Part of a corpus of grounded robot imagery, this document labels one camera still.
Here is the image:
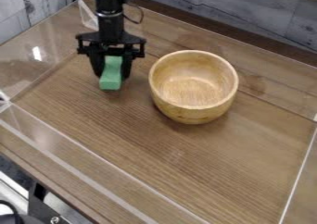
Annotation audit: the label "black metal table bracket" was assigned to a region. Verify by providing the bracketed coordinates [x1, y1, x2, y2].
[27, 182, 72, 224]

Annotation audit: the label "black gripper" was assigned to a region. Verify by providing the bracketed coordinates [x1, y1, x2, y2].
[76, 12, 146, 80]

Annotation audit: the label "round wooden bowl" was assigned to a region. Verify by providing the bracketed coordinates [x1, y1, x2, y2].
[149, 50, 240, 124]

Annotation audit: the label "black cable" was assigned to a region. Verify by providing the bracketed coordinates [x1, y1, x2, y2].
[0, 199, 21, 224]

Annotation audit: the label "clear acrylic corner bracket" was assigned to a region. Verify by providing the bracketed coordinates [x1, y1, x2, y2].
[78, 0, 100, 31]

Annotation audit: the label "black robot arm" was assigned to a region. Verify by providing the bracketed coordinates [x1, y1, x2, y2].
[76, 0, 146, 80]

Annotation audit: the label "clear acrylic tray walls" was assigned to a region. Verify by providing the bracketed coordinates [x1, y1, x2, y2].
[0, 6, 317, 224]

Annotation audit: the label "green rectangular stick block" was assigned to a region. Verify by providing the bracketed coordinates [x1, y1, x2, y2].
[100, 56, 124, 91]

